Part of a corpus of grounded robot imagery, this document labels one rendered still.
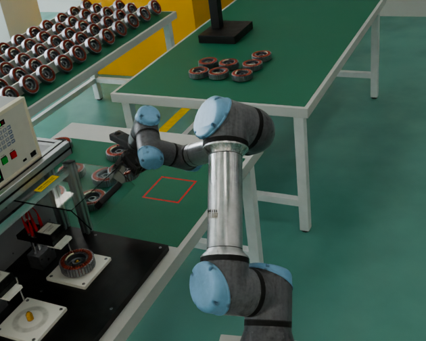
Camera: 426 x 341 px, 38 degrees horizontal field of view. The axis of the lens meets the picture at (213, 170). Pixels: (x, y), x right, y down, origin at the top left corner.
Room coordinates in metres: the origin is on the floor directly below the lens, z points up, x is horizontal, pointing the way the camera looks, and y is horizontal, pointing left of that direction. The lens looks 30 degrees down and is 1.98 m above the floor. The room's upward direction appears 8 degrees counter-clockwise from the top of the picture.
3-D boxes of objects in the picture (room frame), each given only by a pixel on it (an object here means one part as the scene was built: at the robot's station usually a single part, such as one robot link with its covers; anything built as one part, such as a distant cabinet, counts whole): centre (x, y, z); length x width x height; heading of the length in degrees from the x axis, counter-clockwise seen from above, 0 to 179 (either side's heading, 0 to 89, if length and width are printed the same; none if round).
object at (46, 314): (1.37, 0.58, 0.78); 0.15 x 0.15 x 0.01; 61
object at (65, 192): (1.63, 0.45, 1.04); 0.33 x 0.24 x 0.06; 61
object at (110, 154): (2.36, 0.39, 0.77); 0.11 x 0.11 x 0.04
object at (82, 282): (1.58, 0.47, 0.78); 0.15 x 0.15 x 0.01; 61
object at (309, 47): (3.66, -0.43, 0.37); 1.85 x 1.10 x 0.75; 151
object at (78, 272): (1.58, 0.47, 0.80); 0.11 x 0.11 x 0.04
